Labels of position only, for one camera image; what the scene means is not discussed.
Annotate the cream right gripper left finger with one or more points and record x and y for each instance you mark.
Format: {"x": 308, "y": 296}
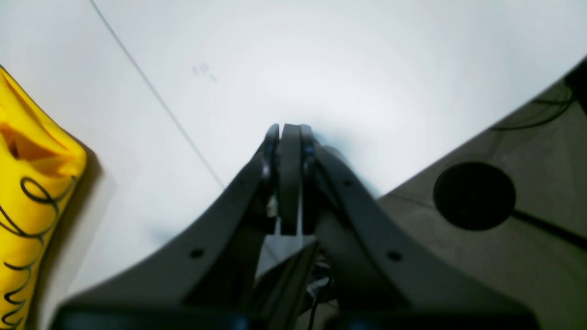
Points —
{"x": 160, "y": 283}

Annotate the yellow T-shirt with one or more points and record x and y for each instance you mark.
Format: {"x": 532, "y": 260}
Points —
{"x": 41, "y": 165}

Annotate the black round floor base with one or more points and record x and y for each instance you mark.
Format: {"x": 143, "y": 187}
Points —
{"x": 474, "y": 196}

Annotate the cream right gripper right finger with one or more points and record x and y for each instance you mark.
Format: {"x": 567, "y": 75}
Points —
{"x": 380, "y": 273}

